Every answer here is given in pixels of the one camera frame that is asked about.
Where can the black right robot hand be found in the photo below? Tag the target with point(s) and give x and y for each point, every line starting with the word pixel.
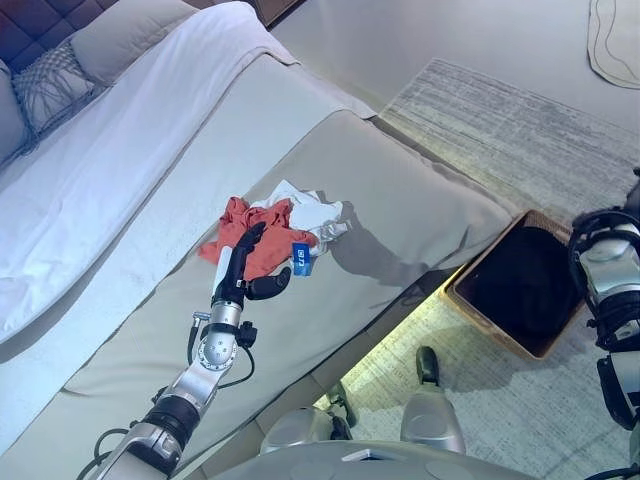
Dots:
pixel 635 195

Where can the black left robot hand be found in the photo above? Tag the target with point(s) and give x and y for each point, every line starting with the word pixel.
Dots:
pixel 232 275

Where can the orange garment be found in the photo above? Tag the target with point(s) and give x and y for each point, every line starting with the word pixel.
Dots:
pixel 272 235

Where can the blue white printed tag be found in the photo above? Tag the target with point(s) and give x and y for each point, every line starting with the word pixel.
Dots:
pixel 302 260

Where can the white garment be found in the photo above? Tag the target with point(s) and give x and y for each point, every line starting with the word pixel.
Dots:
pixel 320 215

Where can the black garment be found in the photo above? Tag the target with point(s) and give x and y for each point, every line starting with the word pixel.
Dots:
pixel 520 285

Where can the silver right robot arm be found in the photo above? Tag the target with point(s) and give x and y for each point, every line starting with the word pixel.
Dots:
pixel 607 270

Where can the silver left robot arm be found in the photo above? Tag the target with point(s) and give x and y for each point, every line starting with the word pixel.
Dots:
pixel 215 350

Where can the brown wicker basket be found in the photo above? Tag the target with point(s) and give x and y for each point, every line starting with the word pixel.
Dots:
pixel 540 220

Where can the beige upholstered bed base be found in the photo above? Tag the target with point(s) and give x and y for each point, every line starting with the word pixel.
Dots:
pixel 300 380

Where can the bed with white duvet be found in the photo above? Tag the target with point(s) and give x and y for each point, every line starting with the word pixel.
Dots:
pixel 375 200

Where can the grey striped rug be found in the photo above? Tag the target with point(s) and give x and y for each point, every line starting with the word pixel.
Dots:
pixel 500 130

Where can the small irregular beige mat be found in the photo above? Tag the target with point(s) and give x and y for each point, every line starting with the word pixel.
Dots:
pixel 617 45

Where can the white duvet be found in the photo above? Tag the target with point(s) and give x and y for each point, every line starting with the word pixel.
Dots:
pixel 125 150

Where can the robot left leg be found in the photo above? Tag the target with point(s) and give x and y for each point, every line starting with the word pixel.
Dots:
pixel 295 430

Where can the robot leg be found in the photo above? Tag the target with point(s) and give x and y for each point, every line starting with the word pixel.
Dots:
pixel 430 420
pixel 295 430

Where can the grey robot torso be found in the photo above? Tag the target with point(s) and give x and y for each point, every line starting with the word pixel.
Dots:
pixel 350 467

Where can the robot right leg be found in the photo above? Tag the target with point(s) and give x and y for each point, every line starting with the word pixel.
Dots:
pixel 430 420

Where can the beige pillow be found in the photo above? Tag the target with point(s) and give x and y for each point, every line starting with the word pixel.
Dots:
pixel 10 115
pixel 130 35

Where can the grey fringed decorative pillow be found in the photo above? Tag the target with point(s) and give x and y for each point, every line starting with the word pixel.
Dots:
pixel 50 85

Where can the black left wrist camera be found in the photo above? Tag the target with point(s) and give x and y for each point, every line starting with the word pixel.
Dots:
pixel 247 335

